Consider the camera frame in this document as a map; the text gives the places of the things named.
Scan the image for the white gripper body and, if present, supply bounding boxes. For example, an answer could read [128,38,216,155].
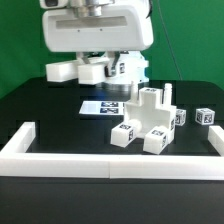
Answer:
[42,5,154,52]

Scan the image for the white tagged cube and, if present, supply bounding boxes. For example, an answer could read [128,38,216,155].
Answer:
[195,108,215,125]
[175,109,186,126]

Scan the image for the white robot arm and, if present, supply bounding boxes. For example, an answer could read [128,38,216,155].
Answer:
[39,0,153,85]

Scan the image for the white marker sheet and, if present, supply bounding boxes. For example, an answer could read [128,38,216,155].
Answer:
[79,101,124,115]

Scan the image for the white U-shaped fence frame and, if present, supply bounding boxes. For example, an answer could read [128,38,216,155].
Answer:
[0,122,224,180]

